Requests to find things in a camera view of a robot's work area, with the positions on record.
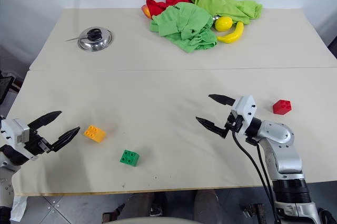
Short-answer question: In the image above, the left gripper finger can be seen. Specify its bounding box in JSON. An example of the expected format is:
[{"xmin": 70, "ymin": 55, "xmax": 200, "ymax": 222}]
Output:
[
  {"xmin": 49, "ymin": 126, "xmax": 81, "ymax": 153},
  {"xmin": 27, "ymin": 110, "xmax": 63, "ymax": 133}
]

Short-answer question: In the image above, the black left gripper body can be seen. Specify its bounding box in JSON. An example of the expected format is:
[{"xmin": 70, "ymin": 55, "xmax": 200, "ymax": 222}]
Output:
[{"xmin": 24, "ymin": 129, "xmax": 53, "ymax": 157}]

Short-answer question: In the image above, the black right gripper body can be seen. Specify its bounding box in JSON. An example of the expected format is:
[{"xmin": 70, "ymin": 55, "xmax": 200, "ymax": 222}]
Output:
[{"xmin": 224, "ymin": 112, "xmax": 244, "ymax": 139}]

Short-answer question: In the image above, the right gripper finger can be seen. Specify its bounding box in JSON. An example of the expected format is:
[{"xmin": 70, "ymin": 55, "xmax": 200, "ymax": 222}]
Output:
[
  {"xmin": 195, "ymin": 116, "xmax": 227, "ymax": 139},
  {"xmin": 208, "ymin": 94, "xmax": 236, "ymax": 107}
]

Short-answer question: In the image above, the orange toy brick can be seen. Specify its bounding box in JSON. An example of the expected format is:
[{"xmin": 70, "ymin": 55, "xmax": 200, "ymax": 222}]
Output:
[{"xmin": 83, "ymin": 125, "xmax": 107, "ymax": 144}]

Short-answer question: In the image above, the black screen on stand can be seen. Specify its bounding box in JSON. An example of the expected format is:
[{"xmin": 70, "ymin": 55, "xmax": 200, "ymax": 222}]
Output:
[{"xmin": 0, "ymin": 76, "xmax": 15, "ymax": 105}]

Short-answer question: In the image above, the red toy brick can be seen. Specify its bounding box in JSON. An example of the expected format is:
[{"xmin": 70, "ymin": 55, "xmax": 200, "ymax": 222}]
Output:
[{"xmin": 272, "ymin": 99, "xmax": 292, "ymax": 116}]

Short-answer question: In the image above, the yellow toy banana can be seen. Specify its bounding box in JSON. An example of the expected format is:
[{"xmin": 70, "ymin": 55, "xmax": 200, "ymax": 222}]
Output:
[{"xmin": 216, "ymin": 21, "xmax": 245, "ymax": 44}]

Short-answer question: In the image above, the white crumpled paper sheet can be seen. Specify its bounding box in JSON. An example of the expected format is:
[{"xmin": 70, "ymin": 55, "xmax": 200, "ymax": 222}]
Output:
[{"xmin": 9, "ymin": 195, "xmax": 28, "ymax": 223}]

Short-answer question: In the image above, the green toy brick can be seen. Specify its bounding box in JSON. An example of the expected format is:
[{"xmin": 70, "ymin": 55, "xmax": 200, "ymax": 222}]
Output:
[{"xmin": 119, "ymin": 149, "xmax": 141, "ymax": 168}]

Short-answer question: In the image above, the yellow toy lemon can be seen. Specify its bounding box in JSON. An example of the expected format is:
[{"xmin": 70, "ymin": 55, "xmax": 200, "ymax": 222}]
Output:
[{"xmin": 214, "ymin": 16, "xmax": 234, "ymax": 32}]

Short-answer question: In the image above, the dark grey rounded shape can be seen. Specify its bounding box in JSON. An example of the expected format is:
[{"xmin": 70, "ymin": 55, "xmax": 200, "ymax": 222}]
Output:
[{"xmin": 193, "ymin": 189, "xmax": 220, "ymax": 222}]

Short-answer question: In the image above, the green cloth with black print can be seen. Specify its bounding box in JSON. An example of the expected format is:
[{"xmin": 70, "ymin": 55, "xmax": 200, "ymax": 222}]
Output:
[{"xmin": 150, "ymin": 2, "xmax": 219, "ymax": 54}]

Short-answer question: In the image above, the thin metal rod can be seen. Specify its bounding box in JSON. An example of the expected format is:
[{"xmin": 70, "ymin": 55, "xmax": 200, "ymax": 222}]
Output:
[{"xmin": 65, "ymin": 34, "xmax": 88, "ymax": 43}]

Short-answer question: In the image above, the steel pot lid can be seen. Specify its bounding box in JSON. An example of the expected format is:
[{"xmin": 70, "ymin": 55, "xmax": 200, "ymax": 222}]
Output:
[{"xmin": 77, "ymin": 26, "xmax": 115, "ymax": 53}]

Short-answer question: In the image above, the orange red toy fruit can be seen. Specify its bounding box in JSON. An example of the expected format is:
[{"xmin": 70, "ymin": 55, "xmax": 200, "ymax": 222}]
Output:
[{"xmin": 141, "ymin": 4, "xmax": 154, "ymax": 20}]

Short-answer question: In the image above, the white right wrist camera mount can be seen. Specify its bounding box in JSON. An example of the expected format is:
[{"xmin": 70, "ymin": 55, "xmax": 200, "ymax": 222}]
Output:
[{"xmin": 231, "ymin": 95, "xmax": 257, "ymax": 134}]

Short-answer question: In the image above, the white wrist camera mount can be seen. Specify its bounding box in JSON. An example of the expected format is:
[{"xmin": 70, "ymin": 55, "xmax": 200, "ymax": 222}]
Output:
[
  {"xmin": 231, "ymin": 95, "xmax": 257, "ymax": 134},
  {"xmin": 0, "ymin": 118, "xmax": 38, "ymax": 161}
]

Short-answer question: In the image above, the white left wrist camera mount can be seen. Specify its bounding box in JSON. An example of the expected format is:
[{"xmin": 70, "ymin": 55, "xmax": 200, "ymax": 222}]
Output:
[{"xmin": 0, "ymin": 118, "xmax": 38, "ymax": 161}]

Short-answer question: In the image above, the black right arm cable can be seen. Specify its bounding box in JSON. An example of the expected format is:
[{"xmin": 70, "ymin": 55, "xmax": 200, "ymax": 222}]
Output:
[
  {"xmin": 255, "ymin": 141, "xmax": 277, "ymax": 222},
  {"xmin": 231, "ymin": 129, "xmax": 280, "ymax": 224}
]

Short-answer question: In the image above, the brown metal bracket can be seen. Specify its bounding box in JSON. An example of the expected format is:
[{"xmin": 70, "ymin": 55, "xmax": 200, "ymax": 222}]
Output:
[{"xmin": 243, "ymin": 202, "xmax": 267, "ymax": 224}]

